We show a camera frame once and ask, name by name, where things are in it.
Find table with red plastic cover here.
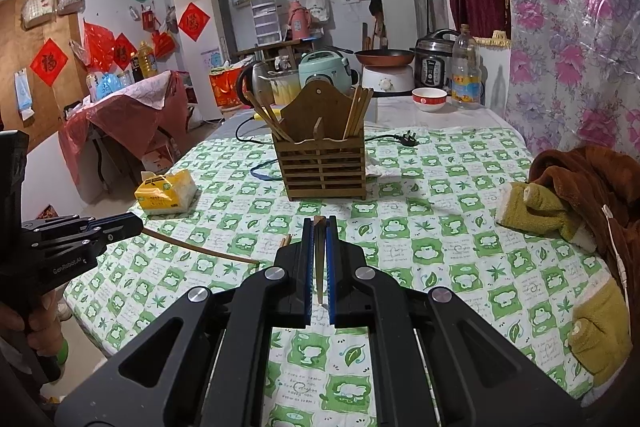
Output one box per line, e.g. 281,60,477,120
59,72,189,204

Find clear bottle with yellow label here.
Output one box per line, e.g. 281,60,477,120
451,24,484,110

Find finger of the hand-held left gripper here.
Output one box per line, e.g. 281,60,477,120
29,227,144,254
21,213,143,234

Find yellow tissue pack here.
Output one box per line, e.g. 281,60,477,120
134,169,197,215

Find red and white bowl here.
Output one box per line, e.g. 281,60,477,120
412,88,447,113

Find yellow cooking oil bottle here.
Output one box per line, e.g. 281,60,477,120
137,41,159,80

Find green patterned tablecloth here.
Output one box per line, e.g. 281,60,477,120
62,124,616,427

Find white cooker base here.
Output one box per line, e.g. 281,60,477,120
361,64,415,96

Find wooden chopstick holder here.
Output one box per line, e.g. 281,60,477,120
271,83,368,202

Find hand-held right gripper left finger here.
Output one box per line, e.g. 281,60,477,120
54,216,317,427

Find steel electric kettle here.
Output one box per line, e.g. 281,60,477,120
236,61,273,108

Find red plastic bags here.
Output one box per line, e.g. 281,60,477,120
82,22,139,70

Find blue cable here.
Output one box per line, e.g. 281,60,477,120
251,163,284,181

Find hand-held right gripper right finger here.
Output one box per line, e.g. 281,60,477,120
324,216,587,427

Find copper frying pan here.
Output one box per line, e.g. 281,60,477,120
354,49,416,68

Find white refrigerator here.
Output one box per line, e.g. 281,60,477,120
172,0,237,124

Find white tote bag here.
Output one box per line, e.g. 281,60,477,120
305,0,331,26

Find black and silver pressure cooker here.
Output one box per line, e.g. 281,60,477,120
414,29,461,92

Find mint green rice cooker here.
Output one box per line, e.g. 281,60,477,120
299,49,359,94

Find plastic drawer unit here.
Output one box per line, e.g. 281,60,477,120
249,0,282,48

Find floral plastic sheet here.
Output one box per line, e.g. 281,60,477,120
495,0,640,160

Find red gift bag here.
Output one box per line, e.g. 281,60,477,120
209,69,246,108

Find person's left hand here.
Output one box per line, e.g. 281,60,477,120
0,302,40,350

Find pink thermos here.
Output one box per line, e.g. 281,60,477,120
287,1,309,42

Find yellow tipped black cable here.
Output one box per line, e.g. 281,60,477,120
235,113,273,142

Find red diamond paper decoration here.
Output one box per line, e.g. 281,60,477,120
178,3,211,42
29,38,69,88

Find white cable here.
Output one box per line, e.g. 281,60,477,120
602,204,629,289

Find blue bottle pack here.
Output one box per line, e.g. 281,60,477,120
87,72,134,104

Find black power plug cable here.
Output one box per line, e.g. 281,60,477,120
364,132,419,148

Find brown and olive fleece garment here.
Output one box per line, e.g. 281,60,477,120
496,146,640,390

